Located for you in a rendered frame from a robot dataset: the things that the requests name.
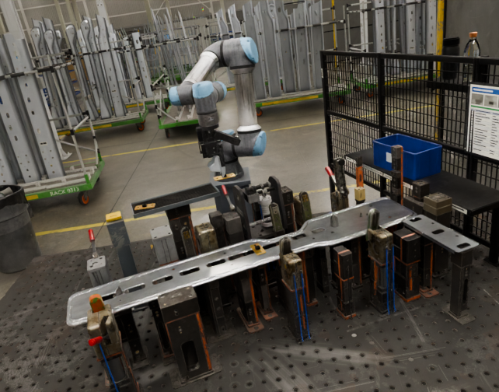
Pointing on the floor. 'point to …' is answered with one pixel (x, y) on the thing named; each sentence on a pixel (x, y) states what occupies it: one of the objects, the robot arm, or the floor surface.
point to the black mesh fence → (410, 118)
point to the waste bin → (11, 229)
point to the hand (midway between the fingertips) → (223, 173)
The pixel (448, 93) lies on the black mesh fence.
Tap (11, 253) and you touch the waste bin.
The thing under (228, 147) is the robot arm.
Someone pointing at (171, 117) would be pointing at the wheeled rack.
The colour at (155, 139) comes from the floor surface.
